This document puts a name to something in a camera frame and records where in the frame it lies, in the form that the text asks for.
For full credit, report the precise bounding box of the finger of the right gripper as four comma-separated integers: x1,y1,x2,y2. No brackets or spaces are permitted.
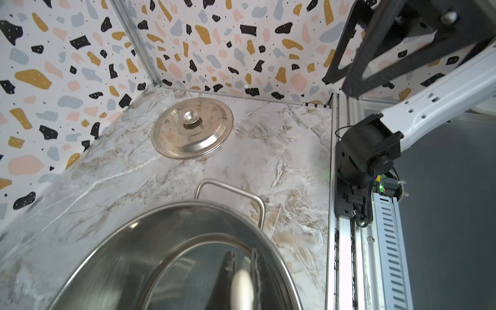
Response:
323,1,495,97

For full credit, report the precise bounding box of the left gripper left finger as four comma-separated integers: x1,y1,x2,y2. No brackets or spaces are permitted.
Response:
213,251,236,309

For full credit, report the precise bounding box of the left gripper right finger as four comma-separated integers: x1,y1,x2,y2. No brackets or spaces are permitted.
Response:
250,248,267,309

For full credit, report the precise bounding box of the stainless steel pot lid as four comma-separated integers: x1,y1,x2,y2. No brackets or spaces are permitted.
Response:
151,98,234,160

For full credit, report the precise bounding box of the right green circuit board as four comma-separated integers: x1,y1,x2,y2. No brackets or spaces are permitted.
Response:
373,173,405,202

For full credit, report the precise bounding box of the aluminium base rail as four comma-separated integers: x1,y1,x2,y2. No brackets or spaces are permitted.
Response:
325,94,413,309

